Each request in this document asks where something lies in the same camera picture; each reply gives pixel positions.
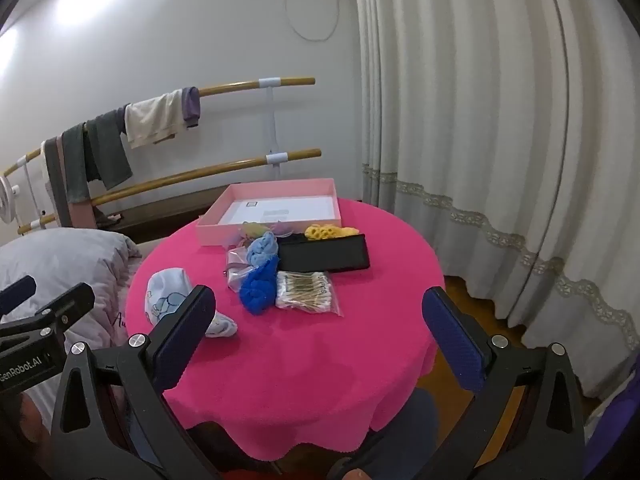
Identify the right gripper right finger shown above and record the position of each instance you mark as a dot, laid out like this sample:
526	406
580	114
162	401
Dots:
546	438

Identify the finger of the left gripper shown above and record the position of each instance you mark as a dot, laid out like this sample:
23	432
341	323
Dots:
17	293

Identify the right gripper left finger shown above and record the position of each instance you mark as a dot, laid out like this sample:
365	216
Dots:
111	420

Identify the white cartoon baby cap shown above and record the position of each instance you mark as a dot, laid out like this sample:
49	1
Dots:
166	291

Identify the blue knitted cloth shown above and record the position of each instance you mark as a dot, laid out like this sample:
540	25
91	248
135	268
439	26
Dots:
258	291

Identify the light blue sock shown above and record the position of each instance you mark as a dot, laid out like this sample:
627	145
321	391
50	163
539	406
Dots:
262	249

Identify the black leather cover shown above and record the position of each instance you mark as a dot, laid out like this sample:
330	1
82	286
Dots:
343	254

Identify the yellow crochet piece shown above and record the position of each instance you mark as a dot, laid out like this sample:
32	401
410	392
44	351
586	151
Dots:
329	232

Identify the grey pillow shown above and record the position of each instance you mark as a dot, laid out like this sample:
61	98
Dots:
58	260

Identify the wooden ballet barre rack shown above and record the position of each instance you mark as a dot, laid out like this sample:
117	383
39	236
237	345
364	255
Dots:
275	158

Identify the pink grey hanging garment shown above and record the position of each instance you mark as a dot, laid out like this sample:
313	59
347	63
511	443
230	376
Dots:
68	215

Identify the small white fan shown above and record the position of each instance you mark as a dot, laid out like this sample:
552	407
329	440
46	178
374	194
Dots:
8	196

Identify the dark top white cabinet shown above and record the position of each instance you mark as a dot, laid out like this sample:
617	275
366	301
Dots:
192	205

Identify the pink round tablecloth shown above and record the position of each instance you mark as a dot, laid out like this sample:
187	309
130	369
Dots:
289	377

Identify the dark green towel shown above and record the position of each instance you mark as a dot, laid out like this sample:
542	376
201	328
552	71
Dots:
93	151

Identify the yellow organza scrunchie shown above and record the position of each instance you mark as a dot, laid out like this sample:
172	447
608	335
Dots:
253	230

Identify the pink shallow box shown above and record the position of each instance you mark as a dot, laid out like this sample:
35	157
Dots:
293	203

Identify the white lace-trimmed curtain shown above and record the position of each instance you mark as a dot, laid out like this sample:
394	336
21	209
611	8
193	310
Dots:
507	133

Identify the cream cloth on rail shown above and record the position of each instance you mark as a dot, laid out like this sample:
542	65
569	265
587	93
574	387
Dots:
155	120

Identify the purple cloth on rail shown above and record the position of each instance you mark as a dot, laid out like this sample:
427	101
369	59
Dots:
191	106

